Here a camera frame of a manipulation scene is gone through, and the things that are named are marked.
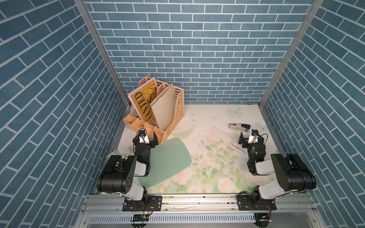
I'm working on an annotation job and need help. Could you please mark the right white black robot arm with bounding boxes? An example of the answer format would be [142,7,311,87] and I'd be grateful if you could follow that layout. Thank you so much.
[238,129,317,202]

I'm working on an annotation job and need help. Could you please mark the beige folder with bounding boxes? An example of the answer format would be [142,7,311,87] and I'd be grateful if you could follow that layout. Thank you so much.
[150,84,176,131]

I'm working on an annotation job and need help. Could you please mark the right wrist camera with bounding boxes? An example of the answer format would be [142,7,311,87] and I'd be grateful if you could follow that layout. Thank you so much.
[248,129,261,144]

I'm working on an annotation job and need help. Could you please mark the peach plastic file organizer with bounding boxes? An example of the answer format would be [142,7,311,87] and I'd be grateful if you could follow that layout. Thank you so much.
[123,76,184,144]

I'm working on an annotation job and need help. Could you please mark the circuit board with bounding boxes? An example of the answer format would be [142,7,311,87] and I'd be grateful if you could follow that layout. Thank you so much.
[131,214,149,223]
[254,213,271,228]

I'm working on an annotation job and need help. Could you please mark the yellow wanted poster book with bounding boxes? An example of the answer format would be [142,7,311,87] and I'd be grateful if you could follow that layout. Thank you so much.
[128,78,157,122]

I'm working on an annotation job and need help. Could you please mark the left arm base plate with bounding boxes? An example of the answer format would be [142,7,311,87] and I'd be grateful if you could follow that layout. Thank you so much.
[122,196,162,212]

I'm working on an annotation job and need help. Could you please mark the clear plastic labelled box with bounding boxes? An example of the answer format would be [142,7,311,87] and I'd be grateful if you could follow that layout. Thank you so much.
[106,150,122,164]

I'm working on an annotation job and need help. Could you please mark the black grey stapler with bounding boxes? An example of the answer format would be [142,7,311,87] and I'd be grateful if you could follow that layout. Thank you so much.
[229,123,251,133]

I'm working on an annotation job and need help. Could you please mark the right circuit board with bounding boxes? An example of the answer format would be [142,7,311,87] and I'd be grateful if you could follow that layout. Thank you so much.
[254,213,271,228]

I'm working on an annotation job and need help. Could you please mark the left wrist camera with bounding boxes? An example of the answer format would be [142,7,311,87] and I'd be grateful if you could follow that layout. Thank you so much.
[137,128,150,144]

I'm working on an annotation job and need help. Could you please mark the green cutting board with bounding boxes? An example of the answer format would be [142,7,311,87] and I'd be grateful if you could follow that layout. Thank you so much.
[138,138,192,188]

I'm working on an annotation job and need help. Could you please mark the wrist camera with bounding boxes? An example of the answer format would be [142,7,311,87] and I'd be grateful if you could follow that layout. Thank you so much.
[248,129,261,144]
[137,128,150,144]

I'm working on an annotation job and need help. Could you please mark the left circuit board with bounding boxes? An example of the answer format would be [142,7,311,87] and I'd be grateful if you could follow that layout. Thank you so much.
[131,214,149,223]

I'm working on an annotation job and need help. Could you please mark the white cleaver knife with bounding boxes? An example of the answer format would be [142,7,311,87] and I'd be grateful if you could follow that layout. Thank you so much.
[210,126,245,154]

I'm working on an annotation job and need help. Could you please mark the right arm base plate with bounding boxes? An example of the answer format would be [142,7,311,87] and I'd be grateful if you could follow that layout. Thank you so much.
[237,195,277,211]

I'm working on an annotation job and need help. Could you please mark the aluminium front rail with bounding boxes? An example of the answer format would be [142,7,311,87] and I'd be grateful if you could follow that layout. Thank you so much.
[81,193,317,214]

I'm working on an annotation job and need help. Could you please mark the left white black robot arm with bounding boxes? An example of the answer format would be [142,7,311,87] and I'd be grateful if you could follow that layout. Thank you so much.
[97,128,159,204]

